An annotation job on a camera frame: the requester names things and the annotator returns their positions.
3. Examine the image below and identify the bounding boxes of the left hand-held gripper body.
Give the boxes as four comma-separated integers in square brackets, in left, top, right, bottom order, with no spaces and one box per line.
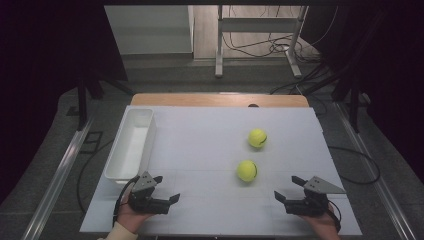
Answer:
[128,170,171,215]

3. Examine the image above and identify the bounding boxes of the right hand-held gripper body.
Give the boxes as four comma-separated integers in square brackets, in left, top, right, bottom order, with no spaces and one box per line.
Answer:
[284,175,347,217]

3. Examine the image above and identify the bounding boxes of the white plastic bin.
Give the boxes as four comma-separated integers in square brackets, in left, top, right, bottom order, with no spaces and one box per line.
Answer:
[104,108,158,185]

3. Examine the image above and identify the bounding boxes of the yellow tennis ball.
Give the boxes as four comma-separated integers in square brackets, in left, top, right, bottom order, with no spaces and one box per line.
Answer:
[247,128,268,149]
[236,159,259,183]

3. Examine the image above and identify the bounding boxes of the person's left hand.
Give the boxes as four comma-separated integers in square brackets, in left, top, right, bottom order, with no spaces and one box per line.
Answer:
[116,191,158,234]

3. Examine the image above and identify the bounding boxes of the person's right hand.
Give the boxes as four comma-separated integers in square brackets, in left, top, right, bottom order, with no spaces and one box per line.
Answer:
[299,203,341,240]

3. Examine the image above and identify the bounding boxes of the white board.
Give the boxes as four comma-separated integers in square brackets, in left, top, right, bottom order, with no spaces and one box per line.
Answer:
[79,105,363,236]

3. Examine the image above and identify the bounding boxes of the black tripod stand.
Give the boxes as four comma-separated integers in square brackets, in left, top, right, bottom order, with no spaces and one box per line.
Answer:
[299,64,369,134]
[65,71,135,132]

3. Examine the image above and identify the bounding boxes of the wooden table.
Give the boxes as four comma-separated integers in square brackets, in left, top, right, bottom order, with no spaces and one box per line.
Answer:
[130,93,310,108]

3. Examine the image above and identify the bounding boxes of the dark curtain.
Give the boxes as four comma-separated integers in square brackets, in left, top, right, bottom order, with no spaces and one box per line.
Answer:
[301,0,424,186]
[0,0,129,204]

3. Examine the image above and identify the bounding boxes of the white cabinet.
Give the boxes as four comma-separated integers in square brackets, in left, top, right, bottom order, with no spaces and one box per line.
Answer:
[104,4,195,56]

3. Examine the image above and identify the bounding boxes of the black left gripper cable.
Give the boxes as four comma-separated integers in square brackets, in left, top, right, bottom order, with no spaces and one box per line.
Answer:
[112,175,139,228]

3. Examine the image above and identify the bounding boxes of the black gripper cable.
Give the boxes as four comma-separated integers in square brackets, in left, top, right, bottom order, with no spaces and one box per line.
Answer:
[112,175,139,228]
[327,199,343,233]

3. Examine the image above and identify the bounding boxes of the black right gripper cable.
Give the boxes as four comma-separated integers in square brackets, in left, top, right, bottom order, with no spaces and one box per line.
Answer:
[327,199,343,233]

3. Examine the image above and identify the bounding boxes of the metal floor rail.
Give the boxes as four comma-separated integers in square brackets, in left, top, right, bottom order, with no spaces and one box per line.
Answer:
[20,116,95,240]
[334,101,418,240]

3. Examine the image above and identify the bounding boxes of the thin black floor cable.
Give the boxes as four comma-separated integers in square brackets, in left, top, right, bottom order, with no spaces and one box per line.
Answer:
[76,138,115,215]

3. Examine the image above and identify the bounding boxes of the black floor cable loop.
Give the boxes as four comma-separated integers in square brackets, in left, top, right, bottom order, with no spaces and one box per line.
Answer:
[327,144,382,186]

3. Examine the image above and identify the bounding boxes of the thick black floor cables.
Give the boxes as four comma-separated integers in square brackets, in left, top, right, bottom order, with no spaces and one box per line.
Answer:
[269,61,336,116]

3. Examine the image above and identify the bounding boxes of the tangle of black cables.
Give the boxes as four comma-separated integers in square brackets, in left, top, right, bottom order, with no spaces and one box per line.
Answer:
[222,4,339,64]

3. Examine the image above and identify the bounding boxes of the white metal stand frame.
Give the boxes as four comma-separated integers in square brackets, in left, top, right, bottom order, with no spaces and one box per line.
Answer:
[214,4,309,79]

